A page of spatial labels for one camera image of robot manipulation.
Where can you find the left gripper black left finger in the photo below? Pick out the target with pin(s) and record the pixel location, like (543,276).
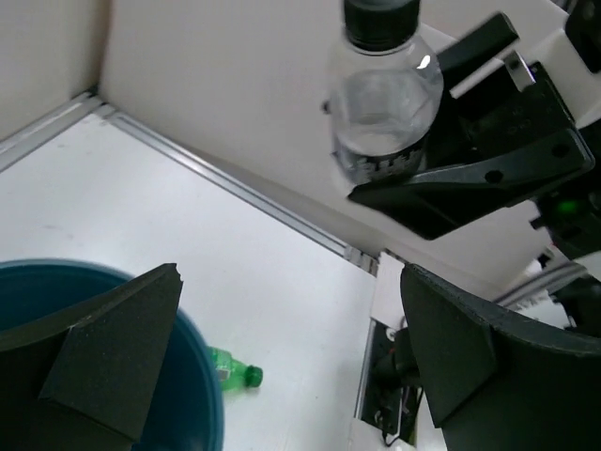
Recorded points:
(80,359)

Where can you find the black cap clear bottle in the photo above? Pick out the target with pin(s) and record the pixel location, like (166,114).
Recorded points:
(385,89)

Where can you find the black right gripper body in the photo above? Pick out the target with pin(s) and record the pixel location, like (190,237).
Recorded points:
(513,107)

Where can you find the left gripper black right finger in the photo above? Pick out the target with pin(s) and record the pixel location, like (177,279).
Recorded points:
(495,379)

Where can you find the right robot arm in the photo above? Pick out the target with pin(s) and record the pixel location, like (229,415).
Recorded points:
(571,56)

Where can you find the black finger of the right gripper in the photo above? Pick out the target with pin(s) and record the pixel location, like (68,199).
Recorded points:
(466,62)
(439,201)

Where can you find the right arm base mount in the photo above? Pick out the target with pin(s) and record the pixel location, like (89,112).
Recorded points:
(390,390)

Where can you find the teal plastic bin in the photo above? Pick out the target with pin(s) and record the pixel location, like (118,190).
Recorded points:
(186,411)

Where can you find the green plastic bottle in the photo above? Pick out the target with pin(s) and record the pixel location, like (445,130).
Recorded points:
(234,375)

